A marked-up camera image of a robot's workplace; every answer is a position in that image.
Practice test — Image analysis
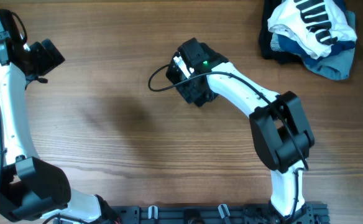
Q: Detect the black t-shirt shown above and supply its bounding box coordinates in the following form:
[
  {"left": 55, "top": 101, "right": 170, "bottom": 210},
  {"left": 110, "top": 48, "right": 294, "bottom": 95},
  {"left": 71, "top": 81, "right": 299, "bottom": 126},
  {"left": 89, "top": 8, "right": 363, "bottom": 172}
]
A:
[{"left": 166, "top": 62, "right": 218, "bottom": 107}]

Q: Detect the navy blue garment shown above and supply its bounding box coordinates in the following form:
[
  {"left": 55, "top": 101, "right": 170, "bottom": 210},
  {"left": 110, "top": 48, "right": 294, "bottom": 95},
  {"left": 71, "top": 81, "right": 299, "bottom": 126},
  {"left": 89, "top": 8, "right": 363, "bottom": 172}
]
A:
[{"left": 277, "top": 34, "right": 356, "bottom": 65}]

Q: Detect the black garment in pile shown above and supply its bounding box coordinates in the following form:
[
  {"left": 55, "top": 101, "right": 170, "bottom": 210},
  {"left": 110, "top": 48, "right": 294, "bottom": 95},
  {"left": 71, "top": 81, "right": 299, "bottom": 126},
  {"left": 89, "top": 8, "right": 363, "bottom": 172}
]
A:
[{"left": 259, "top": 0, "right": 302, "bottom": 65}]

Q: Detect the white shirt with black stripes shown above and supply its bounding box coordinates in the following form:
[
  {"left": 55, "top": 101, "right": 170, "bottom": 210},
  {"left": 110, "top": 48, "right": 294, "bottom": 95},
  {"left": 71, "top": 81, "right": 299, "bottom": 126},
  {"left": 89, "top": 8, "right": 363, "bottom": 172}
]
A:
[{"left": 267, "top": 0, "right": 357, "bottom": 59}]

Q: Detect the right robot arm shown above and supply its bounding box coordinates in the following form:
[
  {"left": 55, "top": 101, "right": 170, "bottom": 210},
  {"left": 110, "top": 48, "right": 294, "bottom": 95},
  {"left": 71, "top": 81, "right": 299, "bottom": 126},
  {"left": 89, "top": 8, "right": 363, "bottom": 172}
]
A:
[{"left": 167, "top": 38, "right": 315, "bottom": 222}]

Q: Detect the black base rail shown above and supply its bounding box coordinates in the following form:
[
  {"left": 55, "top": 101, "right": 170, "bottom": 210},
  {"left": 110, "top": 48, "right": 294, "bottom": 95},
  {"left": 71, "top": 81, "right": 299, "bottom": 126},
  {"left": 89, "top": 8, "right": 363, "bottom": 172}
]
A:
[{"left": 113, "top": 202, "right": 330, "bottom": 224}]

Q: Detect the right black cable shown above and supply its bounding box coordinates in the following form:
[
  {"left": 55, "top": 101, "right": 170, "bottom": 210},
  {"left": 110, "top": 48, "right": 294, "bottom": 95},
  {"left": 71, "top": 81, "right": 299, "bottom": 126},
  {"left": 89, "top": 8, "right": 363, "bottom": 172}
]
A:
[{"left": 147, "top": 63, "right": 310, "bottom": 218}]

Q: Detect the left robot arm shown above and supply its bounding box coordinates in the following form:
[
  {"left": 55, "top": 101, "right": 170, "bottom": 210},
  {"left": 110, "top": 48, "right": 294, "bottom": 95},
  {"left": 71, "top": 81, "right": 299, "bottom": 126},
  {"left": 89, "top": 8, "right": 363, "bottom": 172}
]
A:
[{"left": 0, "top": 9, "right": 114, "bottom": 223}]

